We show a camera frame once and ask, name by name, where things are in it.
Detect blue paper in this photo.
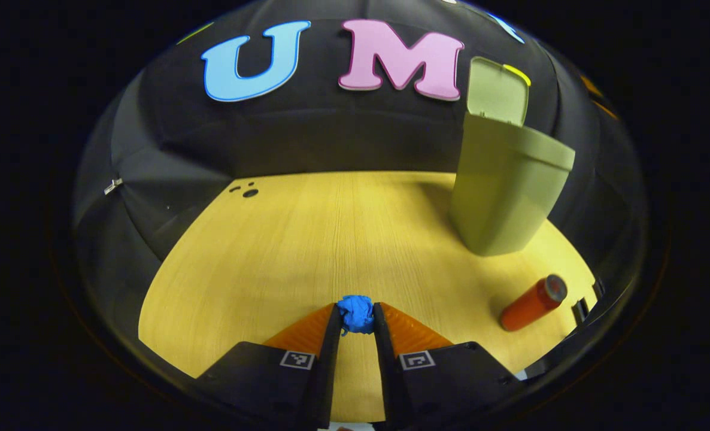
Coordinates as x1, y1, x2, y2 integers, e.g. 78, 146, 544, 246
336, 295, 376, 337

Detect red pop can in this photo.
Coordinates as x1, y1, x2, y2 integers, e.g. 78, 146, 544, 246
499, 274, 569, 332

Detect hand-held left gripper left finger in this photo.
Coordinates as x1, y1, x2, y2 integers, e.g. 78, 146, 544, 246
196, 302, 342, 430

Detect wooden desktop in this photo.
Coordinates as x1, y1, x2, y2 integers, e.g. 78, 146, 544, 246
138, 171, 598, 423

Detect black backdrop cloth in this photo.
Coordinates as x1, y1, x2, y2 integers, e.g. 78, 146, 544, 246
74, 0, 646, 312

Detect green desktop garbage bin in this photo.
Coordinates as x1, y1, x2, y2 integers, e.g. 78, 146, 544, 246
449, 56, 576, 257

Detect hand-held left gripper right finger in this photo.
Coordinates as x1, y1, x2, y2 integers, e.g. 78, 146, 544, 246
372, 301, 520, 430

